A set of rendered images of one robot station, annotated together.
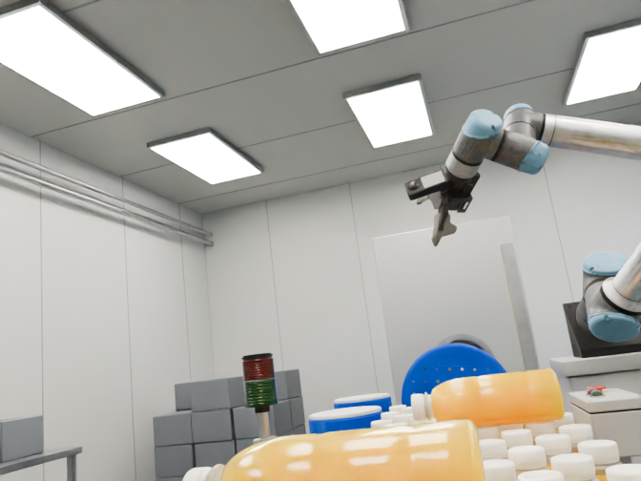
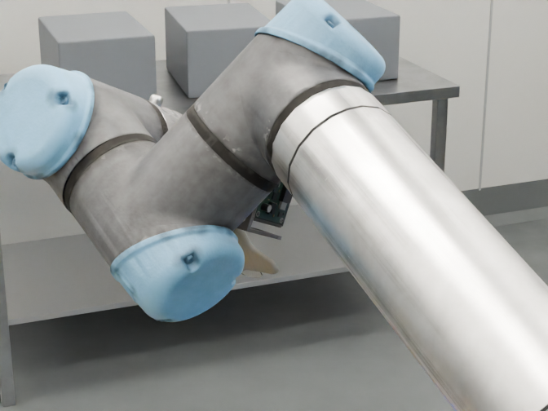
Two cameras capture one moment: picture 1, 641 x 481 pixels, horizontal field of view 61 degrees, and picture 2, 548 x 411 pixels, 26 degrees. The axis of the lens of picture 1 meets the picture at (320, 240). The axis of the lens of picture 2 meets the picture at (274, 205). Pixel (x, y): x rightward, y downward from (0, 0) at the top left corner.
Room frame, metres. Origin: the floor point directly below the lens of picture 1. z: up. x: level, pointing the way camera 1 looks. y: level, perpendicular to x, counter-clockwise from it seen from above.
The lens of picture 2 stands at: (0.81, -1.09, 1.92)
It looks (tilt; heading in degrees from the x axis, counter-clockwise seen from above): 21 degrees down; 54
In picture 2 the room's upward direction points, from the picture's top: straight up
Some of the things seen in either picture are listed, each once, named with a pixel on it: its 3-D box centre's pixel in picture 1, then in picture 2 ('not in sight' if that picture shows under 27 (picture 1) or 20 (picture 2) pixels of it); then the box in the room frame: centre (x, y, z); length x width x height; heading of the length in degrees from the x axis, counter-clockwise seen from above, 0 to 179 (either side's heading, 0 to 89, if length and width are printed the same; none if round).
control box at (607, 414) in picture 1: (609, 419); not in sight; (1.14, -0.52, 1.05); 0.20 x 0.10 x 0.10; 167
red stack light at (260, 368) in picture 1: (258, 369); not in sight; (1.12, 0.15, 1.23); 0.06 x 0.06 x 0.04
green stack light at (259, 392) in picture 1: (260, 392); not in sight; (1.12, 0.15, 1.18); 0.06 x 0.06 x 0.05
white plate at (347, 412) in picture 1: (345, 412); not in sight; (2.17, -0.01, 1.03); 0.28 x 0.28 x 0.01
